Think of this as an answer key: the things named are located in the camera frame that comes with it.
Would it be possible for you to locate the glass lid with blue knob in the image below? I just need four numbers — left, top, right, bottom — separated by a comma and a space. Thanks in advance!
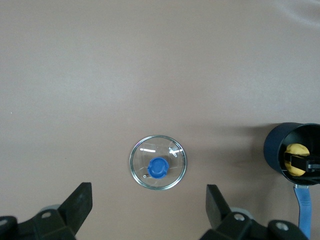
129, 134, 189, 191

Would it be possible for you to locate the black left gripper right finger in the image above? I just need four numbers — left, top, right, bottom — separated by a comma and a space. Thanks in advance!
202, 184, 309, 240

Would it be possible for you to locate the yellow potato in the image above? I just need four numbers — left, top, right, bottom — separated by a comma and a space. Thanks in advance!
284, 143, 311, 177

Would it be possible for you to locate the brown table mat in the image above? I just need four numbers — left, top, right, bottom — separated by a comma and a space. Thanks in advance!
0, 0, 320, 240

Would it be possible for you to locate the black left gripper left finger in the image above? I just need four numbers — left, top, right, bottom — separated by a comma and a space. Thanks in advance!
0, 182, 93, 240

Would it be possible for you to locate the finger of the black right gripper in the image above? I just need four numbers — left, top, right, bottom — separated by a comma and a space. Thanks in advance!
283, 152, 320, 174

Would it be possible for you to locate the black pot with blue handle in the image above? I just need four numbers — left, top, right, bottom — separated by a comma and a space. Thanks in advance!
263, 122, 320, 240

